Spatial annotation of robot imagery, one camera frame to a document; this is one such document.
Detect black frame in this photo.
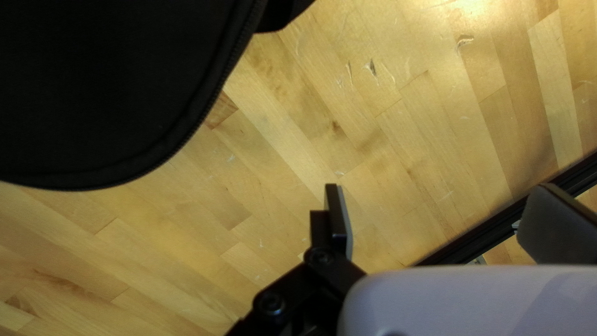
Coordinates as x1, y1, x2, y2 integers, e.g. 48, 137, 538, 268
415, 150, 597, 267

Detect black backpack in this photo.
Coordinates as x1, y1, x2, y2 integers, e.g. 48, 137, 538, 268
0, 0, 318, 191

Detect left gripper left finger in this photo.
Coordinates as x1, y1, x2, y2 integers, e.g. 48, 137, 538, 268
226, 183, 367, 336

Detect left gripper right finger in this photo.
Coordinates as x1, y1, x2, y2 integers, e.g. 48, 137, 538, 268
516, 183, 597, 266

